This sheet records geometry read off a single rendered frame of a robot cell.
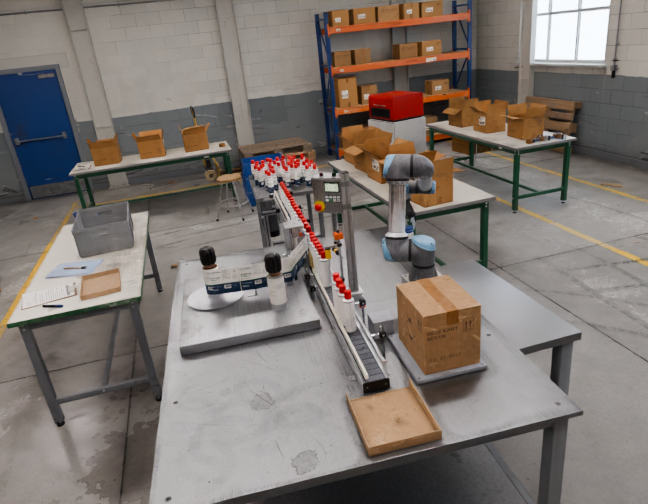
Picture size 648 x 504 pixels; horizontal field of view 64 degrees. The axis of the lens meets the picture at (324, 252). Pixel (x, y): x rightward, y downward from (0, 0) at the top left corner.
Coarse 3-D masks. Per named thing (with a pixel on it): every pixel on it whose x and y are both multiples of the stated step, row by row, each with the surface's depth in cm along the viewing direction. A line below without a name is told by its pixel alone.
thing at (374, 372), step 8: (312, 272) 301; (320, 288) 281; (328, 288) 280; (328, 296) 271; (328, 304) 263; (336, 320) 248; (352, 336) 233; (360, 336) 232; (360, 344) 226; (360, 352) 221; (368, 352) 220; (368, 360) 215; (368, 368) 210; (376, 368) 209; (368, 376) 205; (376, 376) 204; (384, 376) 204
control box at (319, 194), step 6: (318, 174) 270; (324, 174) 269; (330, 174) 267; (336, 174) 266; (312, 180) 265; (318, 180) 263; (324, 180) 262; (330, 180) 261; (336, 180) 260; (312, 186) 267; (318, 186) 265; (318, 192) 266; (324, 192) 265; (330, 192) 264; (336, 192) 262; (318, 198) 268; (324, 198) 266; (324, 204) 268; (330, 204) 266; (336, 204) 265; (342, 204) 264; (324, 210) 269; (330, 210) 268; (336, 210) 266; (342, 210) 265
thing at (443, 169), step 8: (440, 160) 405; (448, 160) 408; (440, 168) 409; (448, 168) 412; (456, 168) 430; (432, 176) 410; (440, 176) 413; (448, 176) 416; (440, 184) 416; (448, 184) 418; (440, 192) 418; (448, 192) 421; (416, 200) 428; (424, 200) 415; (432, 200) 418; (440, 200) 420; (448, 200) 423
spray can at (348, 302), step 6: (348, 294) 229; (342, 300) 232; (348, 300) 230; (348, 306) 230; (354, 306) 233; (348, 312) 231; (354, 312) 233; (348, 318) 233; (354, 318) 234; (348, 324) 234; (354, 324) 235; (348, 330) 235; (354, 330) 235
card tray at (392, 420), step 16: (352, 400) 199; (368, 400) 199; (384, 400) 198; (400, 400) 197; (416, 400) 196; (368, 416) 190; (384, 416) 189; (400, 416) 189; (416, 416) 188; (432, 416) 182; (368, 432) 183; (384, 432) 182; (400, 432) 181; (416, 432) 180; (432, 432) 175; (368, 448) 171; (384, 448) 173; (400, 448) 174
